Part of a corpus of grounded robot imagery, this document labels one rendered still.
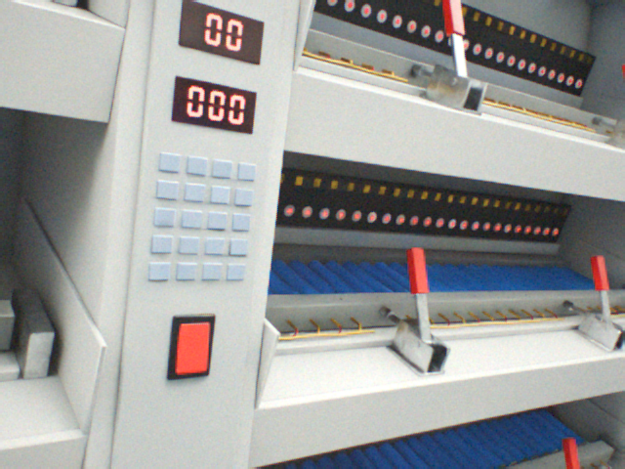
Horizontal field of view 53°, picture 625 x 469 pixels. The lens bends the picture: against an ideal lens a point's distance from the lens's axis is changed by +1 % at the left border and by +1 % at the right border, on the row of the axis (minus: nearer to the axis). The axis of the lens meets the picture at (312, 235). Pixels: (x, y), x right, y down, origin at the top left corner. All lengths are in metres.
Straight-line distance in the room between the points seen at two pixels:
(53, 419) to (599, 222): 0.73
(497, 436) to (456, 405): 0.29
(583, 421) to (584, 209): 0.28
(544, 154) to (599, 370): 0.24
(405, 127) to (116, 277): 0.21
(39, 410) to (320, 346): 0.20
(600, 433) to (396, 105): 0.63
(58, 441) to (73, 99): 0.16
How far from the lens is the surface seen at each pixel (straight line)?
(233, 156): 0.33
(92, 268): 0.33
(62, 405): 0.35
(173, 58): 0.32
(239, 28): 0.33
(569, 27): 0.93
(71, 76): 0.31
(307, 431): 0.41
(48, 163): 0.42
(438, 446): 0.73
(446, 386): 0.49
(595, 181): 0.61
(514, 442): 0.81
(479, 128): 0.47
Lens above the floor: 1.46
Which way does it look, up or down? 5 degrees down
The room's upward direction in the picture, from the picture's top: 7 degrees clockwise
